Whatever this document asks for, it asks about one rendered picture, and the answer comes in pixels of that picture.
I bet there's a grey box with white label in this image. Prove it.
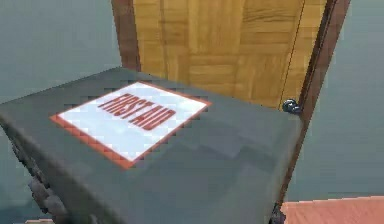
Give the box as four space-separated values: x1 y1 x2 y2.
0 66 304 224

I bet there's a wooden room door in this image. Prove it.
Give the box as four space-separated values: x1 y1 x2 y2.
110 0 352 224

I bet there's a black round door knob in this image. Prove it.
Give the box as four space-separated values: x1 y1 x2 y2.
281 98 303 116

